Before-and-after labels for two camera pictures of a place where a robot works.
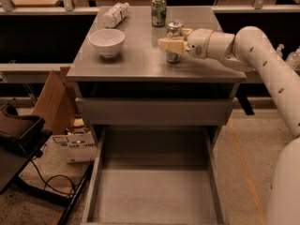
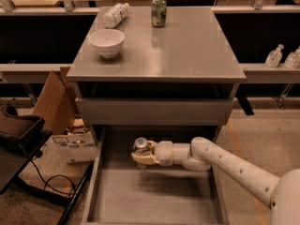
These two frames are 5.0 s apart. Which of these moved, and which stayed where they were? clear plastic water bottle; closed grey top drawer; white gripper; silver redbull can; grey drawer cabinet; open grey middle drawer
Moved: silver redbull can; white gripper
Stayed: grey drawer cabinet; clear plastic water bottle; closed grey top drawer; open grey middle drawer
